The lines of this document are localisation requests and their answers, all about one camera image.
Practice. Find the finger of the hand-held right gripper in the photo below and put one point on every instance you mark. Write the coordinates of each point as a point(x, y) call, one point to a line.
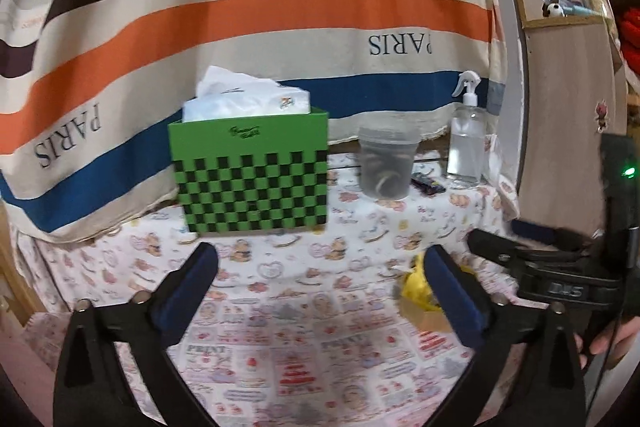
point(545, 234)
point(495, 247)

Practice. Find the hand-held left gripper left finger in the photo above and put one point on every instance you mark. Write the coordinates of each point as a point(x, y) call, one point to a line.
point(190, 297)

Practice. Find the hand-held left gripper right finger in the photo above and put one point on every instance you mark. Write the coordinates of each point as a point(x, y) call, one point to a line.
point(450, 297)

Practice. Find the person's right hand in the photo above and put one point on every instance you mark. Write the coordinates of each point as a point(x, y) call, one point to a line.
point(610, 339)

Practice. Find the small cardboard box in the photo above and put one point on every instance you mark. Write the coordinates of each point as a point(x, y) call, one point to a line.
point(425, 319)

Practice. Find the yellow cloth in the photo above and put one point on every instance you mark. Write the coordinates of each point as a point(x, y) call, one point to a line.
point(415, 287)

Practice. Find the dark multicoloured small item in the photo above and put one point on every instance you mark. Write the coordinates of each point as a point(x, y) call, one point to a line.
point(427, 184)

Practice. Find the clear spray bottle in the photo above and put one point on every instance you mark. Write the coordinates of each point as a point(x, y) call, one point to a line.
point(465, 147)

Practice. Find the wooden cabinet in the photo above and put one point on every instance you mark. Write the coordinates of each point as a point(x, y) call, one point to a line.
point(565, 107)

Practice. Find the printed tablecloth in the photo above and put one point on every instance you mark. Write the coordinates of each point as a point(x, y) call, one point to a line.
point(310, 347)

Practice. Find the cartoon sticker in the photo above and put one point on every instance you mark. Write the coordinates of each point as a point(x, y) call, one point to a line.
point(603, 116)

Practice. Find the green checkered box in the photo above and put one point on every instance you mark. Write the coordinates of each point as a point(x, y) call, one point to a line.
point(250, 177)

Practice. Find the clear plastic container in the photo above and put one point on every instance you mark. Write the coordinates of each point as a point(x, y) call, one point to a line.
point(385, 167)

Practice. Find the white tissue pack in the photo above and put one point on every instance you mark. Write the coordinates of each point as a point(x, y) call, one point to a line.
point(240, 99)

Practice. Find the red knitted item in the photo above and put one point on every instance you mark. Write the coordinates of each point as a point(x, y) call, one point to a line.
point(631, 37)

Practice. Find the small panda toy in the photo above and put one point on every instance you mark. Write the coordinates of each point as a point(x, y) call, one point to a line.
point(554, 8)

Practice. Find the light blue case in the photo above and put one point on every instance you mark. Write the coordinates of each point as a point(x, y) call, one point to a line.
point(577, 7)

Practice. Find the striped cloth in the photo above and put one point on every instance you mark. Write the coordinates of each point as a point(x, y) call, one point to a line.
point(250, 7)

